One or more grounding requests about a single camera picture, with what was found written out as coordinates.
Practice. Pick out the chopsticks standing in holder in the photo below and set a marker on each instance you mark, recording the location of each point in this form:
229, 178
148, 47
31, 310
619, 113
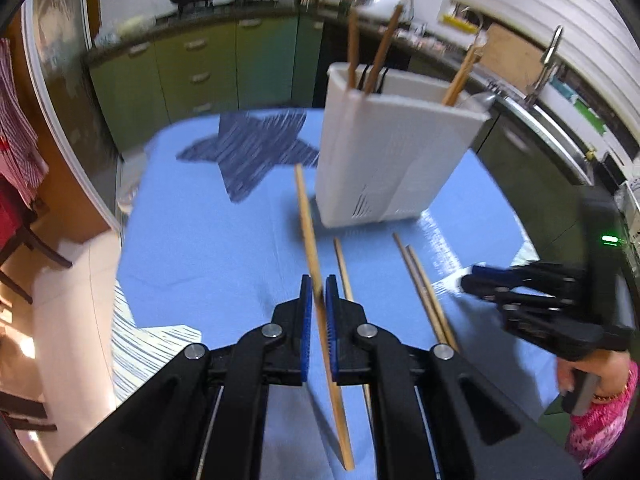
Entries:
340, 40

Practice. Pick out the white window blind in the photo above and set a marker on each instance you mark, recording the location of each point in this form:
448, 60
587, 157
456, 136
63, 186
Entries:
560, 20

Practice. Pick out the small steel pot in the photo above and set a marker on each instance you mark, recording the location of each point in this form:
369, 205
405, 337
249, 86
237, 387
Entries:
306, 1

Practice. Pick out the dark granite countertop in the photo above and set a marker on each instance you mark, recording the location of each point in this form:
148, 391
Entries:
225, 15

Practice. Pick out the red gingham apron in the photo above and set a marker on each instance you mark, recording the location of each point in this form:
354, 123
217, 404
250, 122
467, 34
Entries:
20, 130

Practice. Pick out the green and blue containers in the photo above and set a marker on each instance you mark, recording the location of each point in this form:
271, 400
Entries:
580, 107

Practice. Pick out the wooden cutting board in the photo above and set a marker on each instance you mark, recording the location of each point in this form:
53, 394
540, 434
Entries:
515, 55

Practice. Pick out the tall steel kitchen faucet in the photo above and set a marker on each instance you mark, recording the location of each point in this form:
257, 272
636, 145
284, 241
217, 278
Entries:
545, 67

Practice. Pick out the yellow-top soap dispenser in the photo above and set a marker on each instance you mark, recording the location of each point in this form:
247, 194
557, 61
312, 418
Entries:
591, 155

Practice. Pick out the steel kitchen sink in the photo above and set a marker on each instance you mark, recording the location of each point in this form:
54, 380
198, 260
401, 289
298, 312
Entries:
550, 130

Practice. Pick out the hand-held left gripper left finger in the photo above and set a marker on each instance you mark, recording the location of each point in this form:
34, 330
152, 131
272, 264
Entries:
306, 330

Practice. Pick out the person's right forearm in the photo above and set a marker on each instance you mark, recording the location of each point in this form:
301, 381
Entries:
600, 435

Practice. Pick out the green base cabinet with drawers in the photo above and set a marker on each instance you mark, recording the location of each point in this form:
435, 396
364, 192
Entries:
200, 70

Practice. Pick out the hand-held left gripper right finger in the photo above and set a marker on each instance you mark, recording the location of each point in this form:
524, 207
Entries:
331, 330

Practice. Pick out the blue star-print tablecloth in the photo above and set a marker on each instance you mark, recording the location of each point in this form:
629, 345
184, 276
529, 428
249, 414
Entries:
210, 260

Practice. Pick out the frosted glass sliding door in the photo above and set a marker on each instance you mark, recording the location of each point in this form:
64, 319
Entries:
70, 85

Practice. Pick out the white rice cooker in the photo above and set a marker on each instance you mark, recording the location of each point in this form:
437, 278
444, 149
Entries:
385, 2

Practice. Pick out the long green base cabinet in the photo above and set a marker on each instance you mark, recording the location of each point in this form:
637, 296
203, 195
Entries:
530, 140

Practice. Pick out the clear plastic bag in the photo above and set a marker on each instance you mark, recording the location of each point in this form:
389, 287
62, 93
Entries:
125, 30

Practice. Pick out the person's right hand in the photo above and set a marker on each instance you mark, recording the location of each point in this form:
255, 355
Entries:
607, 375

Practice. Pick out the white plastic utensil holder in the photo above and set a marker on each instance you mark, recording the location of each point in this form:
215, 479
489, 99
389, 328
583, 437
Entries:
390, 160

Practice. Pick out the dark wooden chair red cushion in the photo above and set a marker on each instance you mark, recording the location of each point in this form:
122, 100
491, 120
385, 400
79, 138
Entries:
20, 230

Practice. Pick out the yellow sink tray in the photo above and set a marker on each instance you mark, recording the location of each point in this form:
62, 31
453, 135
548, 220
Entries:
460, 22

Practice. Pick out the small curved steel faucet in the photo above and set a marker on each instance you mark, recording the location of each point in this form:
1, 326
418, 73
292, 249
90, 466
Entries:
472, 15

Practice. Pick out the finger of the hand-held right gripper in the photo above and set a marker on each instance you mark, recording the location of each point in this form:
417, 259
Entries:
550, 332
487, 272

